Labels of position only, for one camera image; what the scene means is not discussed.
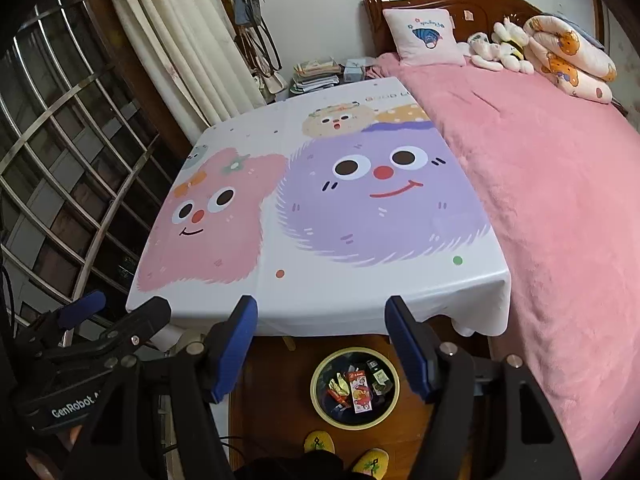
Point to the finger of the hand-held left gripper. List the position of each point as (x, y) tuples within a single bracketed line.
[(85, 305), (145, 317)]

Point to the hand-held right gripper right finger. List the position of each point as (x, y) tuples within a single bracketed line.
[(412, 350)]

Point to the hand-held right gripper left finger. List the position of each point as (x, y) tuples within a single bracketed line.
[(232, 345)]

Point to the yellow green snack packet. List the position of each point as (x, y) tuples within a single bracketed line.
[(340, 384)]

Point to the red cardboard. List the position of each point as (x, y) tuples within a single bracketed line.
[(337, 397)]

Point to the round blue bin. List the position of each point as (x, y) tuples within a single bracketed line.
[(325, 400)]

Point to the grey blue shoulder bag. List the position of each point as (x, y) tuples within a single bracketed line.
[(247, 7)]

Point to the wooden table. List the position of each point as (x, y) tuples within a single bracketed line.
[(289, 342)]

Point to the cartoon printed tablecloth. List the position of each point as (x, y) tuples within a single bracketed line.
[(310, 290)]

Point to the yellow slipper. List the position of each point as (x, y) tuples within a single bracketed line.
[(320, 441), (371, 462)]

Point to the person's black trousers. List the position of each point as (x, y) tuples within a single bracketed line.
[(300, 467)]

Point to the metal window grille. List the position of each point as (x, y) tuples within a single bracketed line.
[(75, 91)]

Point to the pink bed blanket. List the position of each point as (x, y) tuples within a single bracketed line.
[(550, 185)]

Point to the white handbag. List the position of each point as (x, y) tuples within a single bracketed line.
[(272, 82)]

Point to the stack of books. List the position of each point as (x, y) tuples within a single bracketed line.
[(315, 77)]

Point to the cream curtain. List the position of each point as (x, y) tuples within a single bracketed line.
[(175, 35)]

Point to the light blue tissue box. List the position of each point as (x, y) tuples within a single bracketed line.
[(356, 69)]

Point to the pink square cushion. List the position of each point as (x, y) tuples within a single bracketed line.
[(425, 35)]

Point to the white yellow plush toy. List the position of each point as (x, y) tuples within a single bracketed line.
[(515, 45)]

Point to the wooden bed headboard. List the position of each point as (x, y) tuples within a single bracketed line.
[(375, 25)]

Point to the bear print rolled quilt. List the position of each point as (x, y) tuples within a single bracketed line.
[(565, 55)]

